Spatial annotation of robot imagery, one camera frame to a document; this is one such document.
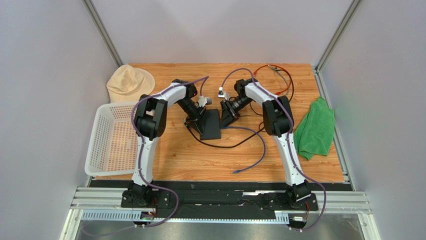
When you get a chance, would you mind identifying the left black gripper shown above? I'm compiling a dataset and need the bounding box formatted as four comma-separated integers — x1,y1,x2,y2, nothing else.
176,99,207,136

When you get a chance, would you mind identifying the black network switch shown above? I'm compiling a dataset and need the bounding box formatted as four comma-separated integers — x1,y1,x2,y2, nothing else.
200,109,222,141

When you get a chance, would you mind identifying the blue ethernet cable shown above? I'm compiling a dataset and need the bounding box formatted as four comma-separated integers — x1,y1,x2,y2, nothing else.
224,125,267,175

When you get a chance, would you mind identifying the red ethernet cable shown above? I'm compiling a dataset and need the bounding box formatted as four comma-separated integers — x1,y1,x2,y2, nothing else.
253,64,294,97

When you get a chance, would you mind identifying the grey ethernet cable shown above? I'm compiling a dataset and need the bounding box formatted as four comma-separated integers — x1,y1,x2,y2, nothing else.
268,65,291,89

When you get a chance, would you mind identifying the white plastic basket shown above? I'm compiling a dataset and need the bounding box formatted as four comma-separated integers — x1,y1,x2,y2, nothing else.
84,101,138,177

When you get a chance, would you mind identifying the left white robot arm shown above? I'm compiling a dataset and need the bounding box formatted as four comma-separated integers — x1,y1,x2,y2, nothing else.
123,79,206,207

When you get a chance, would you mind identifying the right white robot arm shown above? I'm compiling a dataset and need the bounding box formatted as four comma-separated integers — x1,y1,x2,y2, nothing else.
218,79,312,209

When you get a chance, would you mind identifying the beige bucket hat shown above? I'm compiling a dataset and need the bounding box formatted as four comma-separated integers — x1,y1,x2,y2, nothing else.
106,64,156,103

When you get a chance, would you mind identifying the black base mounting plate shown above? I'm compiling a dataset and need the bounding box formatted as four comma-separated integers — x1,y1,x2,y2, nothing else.
88,180,352,222

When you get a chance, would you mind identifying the green cloth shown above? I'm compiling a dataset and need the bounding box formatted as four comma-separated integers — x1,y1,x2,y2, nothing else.
294,97,336,161

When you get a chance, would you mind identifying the black power cable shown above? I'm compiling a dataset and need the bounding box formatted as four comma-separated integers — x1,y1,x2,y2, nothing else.
183,113,267,149

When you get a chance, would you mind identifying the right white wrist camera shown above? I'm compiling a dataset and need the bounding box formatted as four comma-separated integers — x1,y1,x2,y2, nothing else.
217,86,230,101

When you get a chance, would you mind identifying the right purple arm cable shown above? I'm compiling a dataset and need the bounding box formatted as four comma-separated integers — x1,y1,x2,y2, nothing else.
220,67,328,233

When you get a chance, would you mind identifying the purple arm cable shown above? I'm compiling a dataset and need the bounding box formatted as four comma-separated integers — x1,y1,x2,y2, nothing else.
220,67,328,233
130,75,210,229

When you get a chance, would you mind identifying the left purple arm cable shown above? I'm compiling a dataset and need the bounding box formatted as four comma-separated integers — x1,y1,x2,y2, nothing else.
130,75,210,229

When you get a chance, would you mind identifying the aluminium front rail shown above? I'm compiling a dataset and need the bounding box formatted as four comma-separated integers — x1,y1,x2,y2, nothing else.
60,187,380,240

